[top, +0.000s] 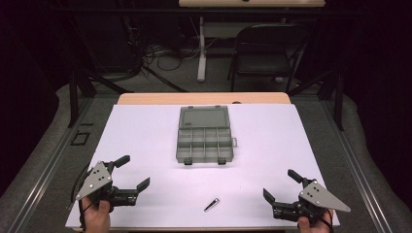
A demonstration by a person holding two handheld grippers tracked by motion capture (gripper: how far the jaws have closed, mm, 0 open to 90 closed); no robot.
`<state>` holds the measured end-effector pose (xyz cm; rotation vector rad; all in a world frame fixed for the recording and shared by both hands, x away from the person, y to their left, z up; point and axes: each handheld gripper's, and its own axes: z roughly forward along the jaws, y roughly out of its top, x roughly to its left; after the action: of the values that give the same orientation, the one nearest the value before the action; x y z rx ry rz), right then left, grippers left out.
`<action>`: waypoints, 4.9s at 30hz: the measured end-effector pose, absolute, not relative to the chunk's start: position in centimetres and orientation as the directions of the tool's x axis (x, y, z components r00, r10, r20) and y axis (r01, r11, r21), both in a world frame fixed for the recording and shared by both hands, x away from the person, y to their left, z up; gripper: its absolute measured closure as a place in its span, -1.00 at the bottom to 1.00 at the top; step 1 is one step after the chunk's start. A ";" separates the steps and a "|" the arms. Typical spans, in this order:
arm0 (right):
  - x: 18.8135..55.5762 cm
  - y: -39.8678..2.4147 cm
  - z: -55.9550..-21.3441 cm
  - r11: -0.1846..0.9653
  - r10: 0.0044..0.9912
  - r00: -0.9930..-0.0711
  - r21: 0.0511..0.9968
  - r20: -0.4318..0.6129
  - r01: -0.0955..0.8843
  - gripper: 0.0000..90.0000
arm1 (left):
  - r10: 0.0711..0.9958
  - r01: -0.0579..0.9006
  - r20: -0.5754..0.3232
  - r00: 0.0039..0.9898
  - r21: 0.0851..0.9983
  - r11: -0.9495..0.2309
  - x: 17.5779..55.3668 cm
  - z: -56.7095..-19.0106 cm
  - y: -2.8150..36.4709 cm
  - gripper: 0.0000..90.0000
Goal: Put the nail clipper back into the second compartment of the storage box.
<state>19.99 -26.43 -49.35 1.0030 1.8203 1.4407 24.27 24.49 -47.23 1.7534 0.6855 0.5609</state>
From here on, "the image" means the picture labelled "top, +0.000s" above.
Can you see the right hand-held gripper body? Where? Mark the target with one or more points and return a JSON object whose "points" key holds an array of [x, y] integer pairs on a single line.
{"points": [[315, 195]]}

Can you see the person's right hand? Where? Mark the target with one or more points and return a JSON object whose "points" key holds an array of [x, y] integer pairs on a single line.
{"points": [[312, 227]]}

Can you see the small black screw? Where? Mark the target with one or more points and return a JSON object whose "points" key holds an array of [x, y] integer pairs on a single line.
{"points": [[212, 204]]}

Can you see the person's left hand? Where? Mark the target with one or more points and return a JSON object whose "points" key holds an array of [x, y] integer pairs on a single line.
{"points": [[97, 218]]}

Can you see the grey plastic compartment box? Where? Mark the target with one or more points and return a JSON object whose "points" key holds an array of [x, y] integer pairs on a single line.
{"points": [[205, 142]]}

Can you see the wooden table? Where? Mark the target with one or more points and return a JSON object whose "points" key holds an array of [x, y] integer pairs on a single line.
{"points": [[200, 98]]}

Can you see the white table mat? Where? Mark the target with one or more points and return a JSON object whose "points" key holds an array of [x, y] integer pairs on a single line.
{"points": [[155, 145]]}

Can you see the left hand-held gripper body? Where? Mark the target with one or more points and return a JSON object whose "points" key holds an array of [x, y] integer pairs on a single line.
{"points": [[97, 179]]}

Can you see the black metal stand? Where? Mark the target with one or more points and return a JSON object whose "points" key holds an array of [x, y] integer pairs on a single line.
{"points": [[338, 103], [74, 97]]}

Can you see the white-legged desk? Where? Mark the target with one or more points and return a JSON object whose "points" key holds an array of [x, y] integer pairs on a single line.
{"points": [[201, 48]]}

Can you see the black folding chair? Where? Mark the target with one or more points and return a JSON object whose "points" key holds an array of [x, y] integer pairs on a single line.
{"points": [[268, 64]]}

